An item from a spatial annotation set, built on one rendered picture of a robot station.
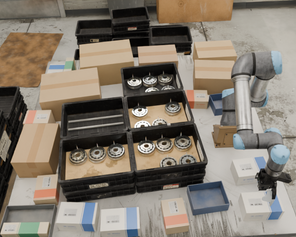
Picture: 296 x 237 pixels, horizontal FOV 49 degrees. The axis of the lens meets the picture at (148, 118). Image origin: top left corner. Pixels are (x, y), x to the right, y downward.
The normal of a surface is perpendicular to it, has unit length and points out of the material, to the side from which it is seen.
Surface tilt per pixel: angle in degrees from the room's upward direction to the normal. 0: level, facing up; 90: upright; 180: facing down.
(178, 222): 0
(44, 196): 0
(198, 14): 72
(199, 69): 0
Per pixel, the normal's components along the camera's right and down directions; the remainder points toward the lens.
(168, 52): -0.03, -0.69
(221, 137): 0.04, 0.73
